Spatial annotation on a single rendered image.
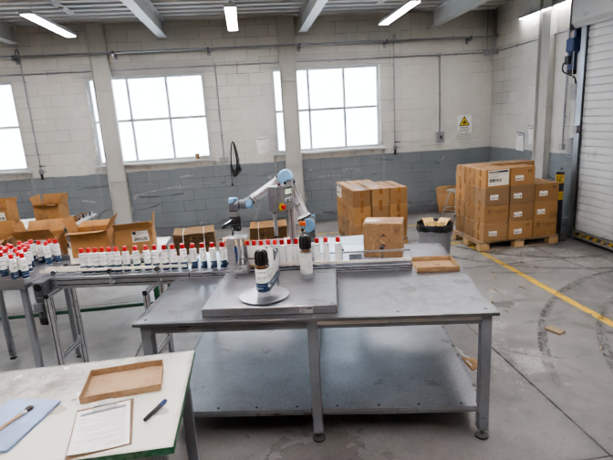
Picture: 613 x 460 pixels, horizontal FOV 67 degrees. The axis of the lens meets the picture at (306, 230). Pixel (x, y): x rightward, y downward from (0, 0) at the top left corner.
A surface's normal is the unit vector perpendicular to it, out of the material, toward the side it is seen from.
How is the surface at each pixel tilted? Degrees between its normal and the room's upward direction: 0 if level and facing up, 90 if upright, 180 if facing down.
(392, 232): 90
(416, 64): 90
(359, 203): 91
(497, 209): 87
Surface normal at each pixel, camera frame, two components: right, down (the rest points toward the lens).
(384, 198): 0.18, 0.22
